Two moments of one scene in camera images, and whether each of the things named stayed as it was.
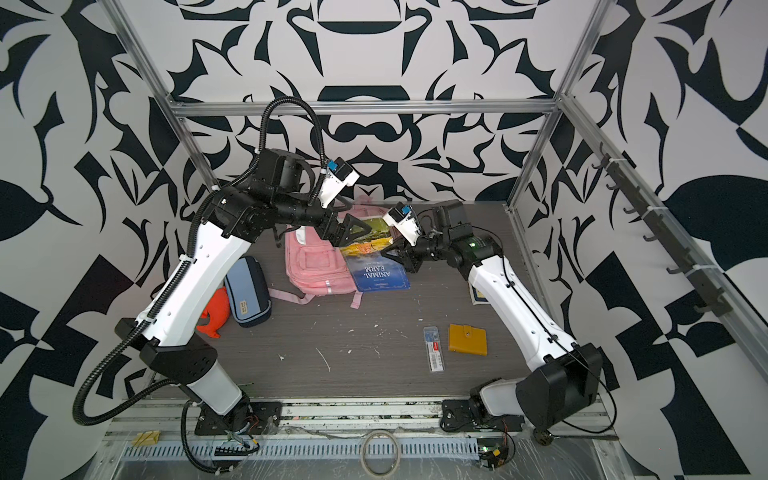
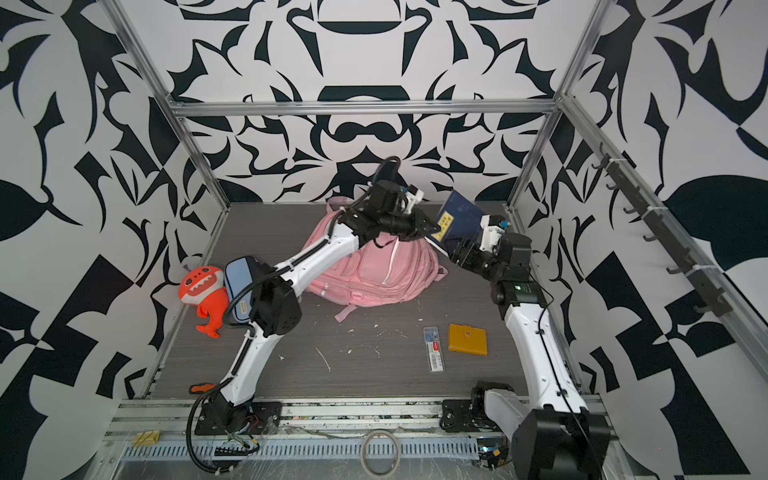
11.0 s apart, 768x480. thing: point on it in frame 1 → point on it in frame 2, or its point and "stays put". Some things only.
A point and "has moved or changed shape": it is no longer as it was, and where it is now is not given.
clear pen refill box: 434,348 stays put
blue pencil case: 247,292 stays put
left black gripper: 338,233 → 423,230
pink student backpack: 318,267 has moved or changed shape
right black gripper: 411,257 → 464,252
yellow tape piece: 147,438 stays put
